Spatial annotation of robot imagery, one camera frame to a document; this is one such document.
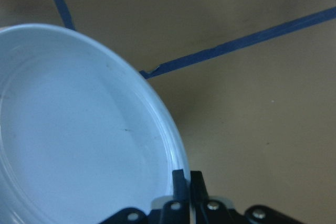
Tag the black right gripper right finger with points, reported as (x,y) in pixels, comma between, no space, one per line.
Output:
(205,208)

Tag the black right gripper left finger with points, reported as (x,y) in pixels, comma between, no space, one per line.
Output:
(176,210)

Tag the blue plate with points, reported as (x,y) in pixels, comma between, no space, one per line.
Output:
(83,135)

